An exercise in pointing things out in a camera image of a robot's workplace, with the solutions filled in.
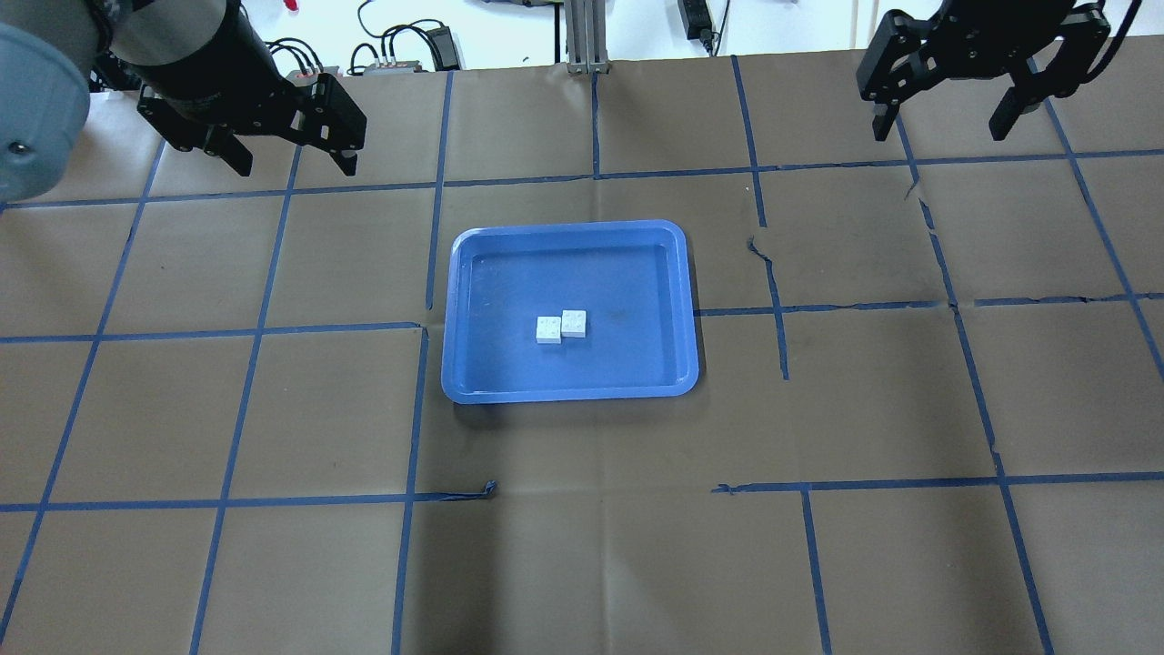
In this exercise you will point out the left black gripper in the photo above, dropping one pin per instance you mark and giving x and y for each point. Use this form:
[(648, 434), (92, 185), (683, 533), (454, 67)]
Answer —
[(221, 75)]

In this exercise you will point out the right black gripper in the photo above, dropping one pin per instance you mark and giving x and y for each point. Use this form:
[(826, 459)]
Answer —
[(987, 36)]

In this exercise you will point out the white block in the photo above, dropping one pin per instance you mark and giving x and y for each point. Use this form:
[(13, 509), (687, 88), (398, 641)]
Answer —
[(548, 330), (573, 323)]

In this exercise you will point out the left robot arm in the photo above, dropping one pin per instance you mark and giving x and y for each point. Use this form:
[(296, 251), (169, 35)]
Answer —
[(48, 51)]

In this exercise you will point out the blue plastic tray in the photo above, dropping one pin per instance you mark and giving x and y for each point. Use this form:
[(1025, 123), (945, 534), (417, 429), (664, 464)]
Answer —
[(632, 278)]

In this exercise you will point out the grey terminal box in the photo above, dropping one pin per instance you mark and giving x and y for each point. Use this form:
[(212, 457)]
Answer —
[(389, 66)]

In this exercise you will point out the black power supply brick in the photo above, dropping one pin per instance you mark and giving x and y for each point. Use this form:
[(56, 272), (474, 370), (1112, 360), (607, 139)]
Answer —
[(446, 55)]

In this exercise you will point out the black power adapter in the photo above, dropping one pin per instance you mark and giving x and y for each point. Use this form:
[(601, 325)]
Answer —
[(697, 24)]

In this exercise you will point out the brown paper table cover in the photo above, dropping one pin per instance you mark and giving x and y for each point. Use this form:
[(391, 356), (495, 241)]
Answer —
[(928, 418)]

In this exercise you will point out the aluminium frame post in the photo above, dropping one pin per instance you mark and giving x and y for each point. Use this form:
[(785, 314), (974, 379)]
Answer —
[(586, 37)]

